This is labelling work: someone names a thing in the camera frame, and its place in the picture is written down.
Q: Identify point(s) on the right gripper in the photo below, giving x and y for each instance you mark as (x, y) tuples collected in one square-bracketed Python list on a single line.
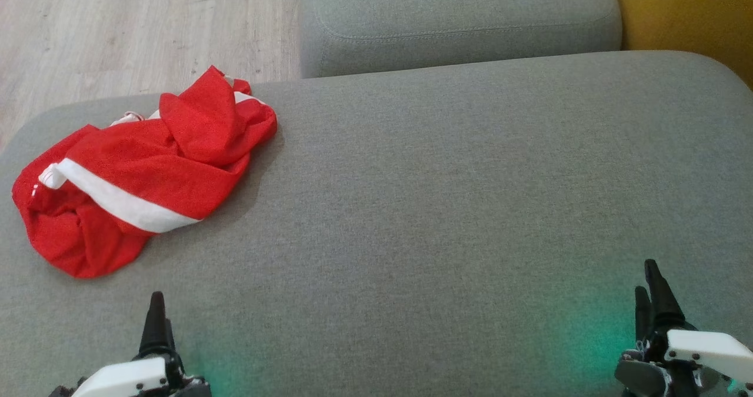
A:
[(706, 350)]

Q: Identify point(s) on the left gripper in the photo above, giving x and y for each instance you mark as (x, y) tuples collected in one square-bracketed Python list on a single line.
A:
[(129, 379)]

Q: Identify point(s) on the red white-striped mesh shorts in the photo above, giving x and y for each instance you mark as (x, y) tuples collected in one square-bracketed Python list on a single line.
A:
[(106, 167)]

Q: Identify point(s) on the grey fabric sofa seat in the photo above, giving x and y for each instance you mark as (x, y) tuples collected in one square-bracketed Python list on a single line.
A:
[(441, 209)]

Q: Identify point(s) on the grey sofa cushion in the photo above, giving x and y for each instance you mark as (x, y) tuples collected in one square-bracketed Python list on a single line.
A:
[(459, 20)]

